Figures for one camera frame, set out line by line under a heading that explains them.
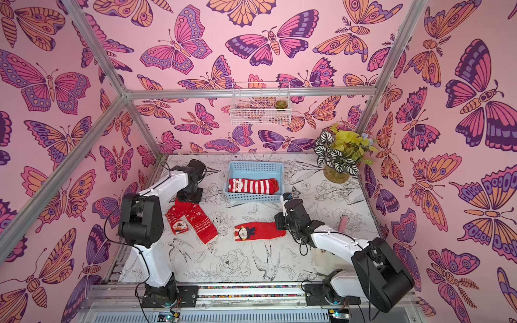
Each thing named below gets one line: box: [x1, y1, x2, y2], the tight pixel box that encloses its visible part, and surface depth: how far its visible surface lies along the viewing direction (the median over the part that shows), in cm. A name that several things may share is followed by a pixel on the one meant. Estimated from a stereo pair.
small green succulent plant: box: [273, 99, 289, 110], surface depth 94 cm
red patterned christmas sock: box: [164, 199, 219, 245], surface depth 94 cm
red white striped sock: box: [227, 178, 280, 196], surface depth 105 cm
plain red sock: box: [234, 222, 287, 242], surface depth 91 cm
